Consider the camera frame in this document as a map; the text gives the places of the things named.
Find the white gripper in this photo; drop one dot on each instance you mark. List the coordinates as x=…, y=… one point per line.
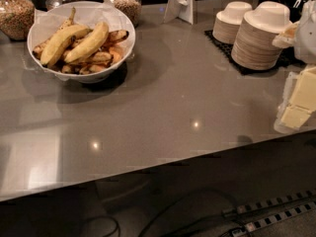
x=306, y=39

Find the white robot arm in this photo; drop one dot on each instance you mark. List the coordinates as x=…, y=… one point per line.
x=305, y=37

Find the paper bowl stack left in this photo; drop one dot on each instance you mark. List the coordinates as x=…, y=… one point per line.
x=228, y=21

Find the brown spotted banana upper right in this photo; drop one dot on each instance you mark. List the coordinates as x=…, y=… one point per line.
x=117, y=36

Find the brown banana bottom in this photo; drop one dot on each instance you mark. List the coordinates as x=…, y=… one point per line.
x=96, y=63

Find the yellow banana right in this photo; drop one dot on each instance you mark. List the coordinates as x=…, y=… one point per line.
x=90, y=44

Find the yellow banana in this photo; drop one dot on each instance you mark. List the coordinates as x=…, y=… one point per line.
x=60, y=41
x=90, y=44

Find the white bowl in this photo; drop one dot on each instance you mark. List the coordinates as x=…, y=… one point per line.
x=126, y=50

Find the yellow banana left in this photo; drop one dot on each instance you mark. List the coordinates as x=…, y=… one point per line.
x=60, y=41

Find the white paper bowl liner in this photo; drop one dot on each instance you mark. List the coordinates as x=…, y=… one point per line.
x=87, y=13

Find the banana with stem back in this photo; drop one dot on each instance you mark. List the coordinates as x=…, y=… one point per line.
x=38, y=49

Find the black rubber mat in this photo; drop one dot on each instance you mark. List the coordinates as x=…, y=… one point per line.
x=285, y=59

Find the white sign stand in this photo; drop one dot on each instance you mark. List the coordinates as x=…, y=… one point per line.
x=185, y=10

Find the glass jar with grains right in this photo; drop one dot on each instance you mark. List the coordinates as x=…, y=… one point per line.
x=131, y=8

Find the glass jar with grains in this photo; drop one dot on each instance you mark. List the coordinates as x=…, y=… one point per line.
x=131, y=8
x=16, y=18

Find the power strip upper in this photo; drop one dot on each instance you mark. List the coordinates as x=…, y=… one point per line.
x=268, y=203

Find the power strip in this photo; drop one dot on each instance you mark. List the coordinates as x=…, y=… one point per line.
x=246, y=229
x=268, y=203

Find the power strip lower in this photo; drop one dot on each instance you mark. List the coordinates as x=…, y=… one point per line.
x=246, y=229

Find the glass jar with grains left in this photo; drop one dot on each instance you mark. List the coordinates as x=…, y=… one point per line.
x=16, y=18

